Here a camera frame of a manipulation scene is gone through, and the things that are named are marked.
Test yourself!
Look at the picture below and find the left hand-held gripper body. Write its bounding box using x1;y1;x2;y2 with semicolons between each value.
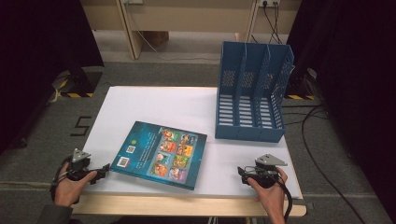
65;148;98;182

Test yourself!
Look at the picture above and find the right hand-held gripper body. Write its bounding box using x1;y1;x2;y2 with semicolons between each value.
247;153;288;189

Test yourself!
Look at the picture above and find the blue plastic file rack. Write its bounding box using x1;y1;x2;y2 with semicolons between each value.
214;40;295;144

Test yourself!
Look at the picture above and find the blue picture book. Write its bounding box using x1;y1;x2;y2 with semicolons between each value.
110;120;208;191

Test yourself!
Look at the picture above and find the person's right hand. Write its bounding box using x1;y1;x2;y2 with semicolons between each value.
247;167;288;216

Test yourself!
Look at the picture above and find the person's left hand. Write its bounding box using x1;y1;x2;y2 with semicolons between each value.
54;161;98;207

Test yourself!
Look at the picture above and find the grey tape piece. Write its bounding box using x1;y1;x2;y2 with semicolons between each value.
292;198;316;211

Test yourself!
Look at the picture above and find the yellow black hazard tape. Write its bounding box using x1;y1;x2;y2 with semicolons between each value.
286;93;316;101
59;91;94;99

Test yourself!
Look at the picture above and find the black stand base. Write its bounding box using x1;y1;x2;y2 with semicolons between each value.
284;68;318;98
60;66;104;96

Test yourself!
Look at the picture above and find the black curtain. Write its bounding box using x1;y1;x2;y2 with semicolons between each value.
286;0;396;216
0;0;106;155

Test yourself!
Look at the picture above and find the cardboard box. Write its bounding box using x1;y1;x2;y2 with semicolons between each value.
141;31;170;48

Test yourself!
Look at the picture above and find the left hand-held gripper cable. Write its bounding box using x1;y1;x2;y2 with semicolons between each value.
50;154;74;202

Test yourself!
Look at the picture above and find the hand-held gripper cable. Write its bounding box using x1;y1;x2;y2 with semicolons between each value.
277;175;294;224
50;154;74;202

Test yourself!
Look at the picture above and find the right hand-held gripper cable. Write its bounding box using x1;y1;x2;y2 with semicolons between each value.
277;175;294;224

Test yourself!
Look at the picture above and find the long black floor cable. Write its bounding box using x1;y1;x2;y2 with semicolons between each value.
300;105;367;224

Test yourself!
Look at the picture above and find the white floor cable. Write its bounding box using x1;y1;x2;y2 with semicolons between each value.
136;31;222;62

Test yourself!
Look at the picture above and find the black power cable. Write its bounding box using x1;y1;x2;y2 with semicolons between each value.
262;2;283;45
269;2;289;45

